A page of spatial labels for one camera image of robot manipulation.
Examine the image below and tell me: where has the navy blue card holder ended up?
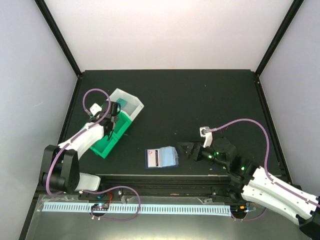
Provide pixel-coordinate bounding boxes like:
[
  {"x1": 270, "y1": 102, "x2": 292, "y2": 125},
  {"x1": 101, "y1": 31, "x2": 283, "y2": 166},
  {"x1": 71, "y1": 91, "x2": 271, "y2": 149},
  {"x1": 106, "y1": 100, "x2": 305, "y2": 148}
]
[{"x1": 145, "y1": 146, "x2": 179, "y2": 169}]

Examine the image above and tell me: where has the white card black stripe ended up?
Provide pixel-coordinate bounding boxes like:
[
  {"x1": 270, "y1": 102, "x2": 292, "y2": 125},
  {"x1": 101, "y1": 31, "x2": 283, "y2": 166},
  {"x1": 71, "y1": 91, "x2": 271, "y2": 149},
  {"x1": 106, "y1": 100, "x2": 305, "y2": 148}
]
[{"x1": 146, "y1": 149, "x2": 160, "y2": 168}]

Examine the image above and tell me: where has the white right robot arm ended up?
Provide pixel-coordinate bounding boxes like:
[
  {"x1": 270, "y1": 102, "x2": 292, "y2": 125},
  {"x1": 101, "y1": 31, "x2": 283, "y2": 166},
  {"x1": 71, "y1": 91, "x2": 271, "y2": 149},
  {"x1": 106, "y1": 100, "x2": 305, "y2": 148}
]
[{"x1": 177, "y1": 137, "x2": 320, "y2": 240}]

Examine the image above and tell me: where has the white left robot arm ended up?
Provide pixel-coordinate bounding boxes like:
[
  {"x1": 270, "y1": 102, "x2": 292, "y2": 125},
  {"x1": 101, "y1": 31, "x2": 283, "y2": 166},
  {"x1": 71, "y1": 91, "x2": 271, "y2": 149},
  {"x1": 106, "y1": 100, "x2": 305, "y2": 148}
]
[{"x1": 39, "y1": 100, "x2": 121, "y2": 200}]

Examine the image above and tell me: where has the teal VIP card in bin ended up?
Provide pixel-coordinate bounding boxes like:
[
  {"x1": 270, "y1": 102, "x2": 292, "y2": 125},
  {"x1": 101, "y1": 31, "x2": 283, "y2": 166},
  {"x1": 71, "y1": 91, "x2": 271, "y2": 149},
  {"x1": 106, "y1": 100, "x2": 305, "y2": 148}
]
[{"x1": 117, "y1": 98, "x2": 128, "y2": 108}]

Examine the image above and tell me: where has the green middle storage bin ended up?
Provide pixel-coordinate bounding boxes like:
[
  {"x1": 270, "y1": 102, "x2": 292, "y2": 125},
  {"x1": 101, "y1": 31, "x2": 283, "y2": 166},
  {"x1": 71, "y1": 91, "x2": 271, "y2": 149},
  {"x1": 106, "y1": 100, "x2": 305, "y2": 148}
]
[{"x1": 111, "y1": 111, "x2": 132, "y2": 140}]

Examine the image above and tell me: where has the white storage bin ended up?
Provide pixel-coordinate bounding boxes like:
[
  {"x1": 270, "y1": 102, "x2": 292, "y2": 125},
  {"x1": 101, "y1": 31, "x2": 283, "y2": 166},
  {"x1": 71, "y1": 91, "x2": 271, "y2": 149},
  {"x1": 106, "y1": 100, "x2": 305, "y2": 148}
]
[{"x1": 110, "y1": 88, "x2": 144, "y2": 122}]

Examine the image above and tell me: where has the green end storage bin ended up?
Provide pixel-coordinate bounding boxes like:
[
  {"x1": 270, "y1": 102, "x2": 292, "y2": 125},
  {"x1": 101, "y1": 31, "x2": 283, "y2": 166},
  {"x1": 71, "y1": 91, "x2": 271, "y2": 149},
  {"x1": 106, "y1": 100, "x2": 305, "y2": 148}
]
[{"x1": 90, "y1": 134, "x2": 120, "y2": 159}]

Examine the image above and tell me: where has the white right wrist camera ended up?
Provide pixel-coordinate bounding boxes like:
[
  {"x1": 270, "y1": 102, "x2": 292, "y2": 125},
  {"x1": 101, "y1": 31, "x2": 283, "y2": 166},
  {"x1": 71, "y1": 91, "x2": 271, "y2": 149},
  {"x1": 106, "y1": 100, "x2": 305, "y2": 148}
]
[{"x1": 199, "y1": 126, "x2": 213, "y2": 148}]

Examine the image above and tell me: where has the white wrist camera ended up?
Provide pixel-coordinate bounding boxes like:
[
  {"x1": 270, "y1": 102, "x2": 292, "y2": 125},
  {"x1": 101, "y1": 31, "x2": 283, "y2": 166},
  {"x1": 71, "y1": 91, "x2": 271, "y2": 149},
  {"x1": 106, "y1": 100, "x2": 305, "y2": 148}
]
[
  {"x1": 199, "y1": 126, "x2": 213, "y2": 148},
  {"x1": 89, "y1": 103, "x2": 102, "y2": 116}
]

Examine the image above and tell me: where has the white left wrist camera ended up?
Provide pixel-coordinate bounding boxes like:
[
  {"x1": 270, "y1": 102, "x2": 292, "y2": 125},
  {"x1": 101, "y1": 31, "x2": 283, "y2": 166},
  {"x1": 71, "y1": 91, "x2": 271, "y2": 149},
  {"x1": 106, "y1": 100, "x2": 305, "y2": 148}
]
[{"x1": 89, "y1": 103, "x2": 102, "y2": 116}]

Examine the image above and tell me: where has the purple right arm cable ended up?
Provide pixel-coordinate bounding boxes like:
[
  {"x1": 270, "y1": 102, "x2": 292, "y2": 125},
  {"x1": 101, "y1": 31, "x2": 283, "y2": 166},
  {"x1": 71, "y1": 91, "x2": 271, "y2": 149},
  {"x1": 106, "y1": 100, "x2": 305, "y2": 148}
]
[{"x1": 204, "y1": 118, "x2": 320, "y2": 222}]

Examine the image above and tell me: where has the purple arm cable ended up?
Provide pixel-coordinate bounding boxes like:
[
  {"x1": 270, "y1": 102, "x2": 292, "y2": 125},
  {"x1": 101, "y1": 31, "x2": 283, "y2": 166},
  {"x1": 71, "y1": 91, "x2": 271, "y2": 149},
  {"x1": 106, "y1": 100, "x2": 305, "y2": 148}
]
[
  {"x1": 44, "y1": 88, "x2": 141, "y2": 222},
  {"x1": 204, "y1": 118, "x2": 320, "y2": 222}
]

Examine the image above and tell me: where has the white slotted cable duct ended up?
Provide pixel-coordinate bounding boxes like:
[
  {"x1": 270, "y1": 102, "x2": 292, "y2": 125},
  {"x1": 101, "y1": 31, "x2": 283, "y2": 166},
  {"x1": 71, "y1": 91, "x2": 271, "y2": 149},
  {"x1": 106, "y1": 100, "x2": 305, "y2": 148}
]
[{"x1": 41, "y1": 202, "x2": 231, "y2": 217}]

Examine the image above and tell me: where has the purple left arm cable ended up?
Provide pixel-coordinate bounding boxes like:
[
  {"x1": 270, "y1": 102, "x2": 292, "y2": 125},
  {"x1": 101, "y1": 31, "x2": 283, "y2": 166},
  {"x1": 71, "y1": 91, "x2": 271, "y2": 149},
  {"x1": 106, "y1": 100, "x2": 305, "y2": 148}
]
[{"x1": 44, "y1": 88, "x2": 141, "y2": 222}]

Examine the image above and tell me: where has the black frame post left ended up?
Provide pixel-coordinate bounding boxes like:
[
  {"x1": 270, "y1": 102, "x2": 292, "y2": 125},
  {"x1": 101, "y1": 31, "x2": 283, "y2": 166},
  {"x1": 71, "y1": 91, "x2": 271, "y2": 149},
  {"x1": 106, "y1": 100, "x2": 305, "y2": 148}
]
[{"x1": 34, "y1": 0, "x2": 82, "y2": 77}]

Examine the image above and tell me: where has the black frame post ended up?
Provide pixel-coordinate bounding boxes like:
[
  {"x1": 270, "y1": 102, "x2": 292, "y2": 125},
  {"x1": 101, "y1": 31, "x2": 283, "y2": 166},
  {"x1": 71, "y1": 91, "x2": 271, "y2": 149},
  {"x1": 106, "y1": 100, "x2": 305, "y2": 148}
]
[
  {"x1": 254, "y1": 0, "x2": 304, "y2": 77},
  {"x1": 34, "y1": 0, "x2": 82, "y2": 77}
]

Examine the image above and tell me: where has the black frame post right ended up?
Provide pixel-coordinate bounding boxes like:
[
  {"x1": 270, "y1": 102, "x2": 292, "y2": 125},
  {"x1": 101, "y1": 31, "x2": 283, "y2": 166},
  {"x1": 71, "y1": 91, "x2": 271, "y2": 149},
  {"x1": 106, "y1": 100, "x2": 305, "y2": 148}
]
[{"x1": 254, "y1": 0, "x2": 304, "y2": 77}]

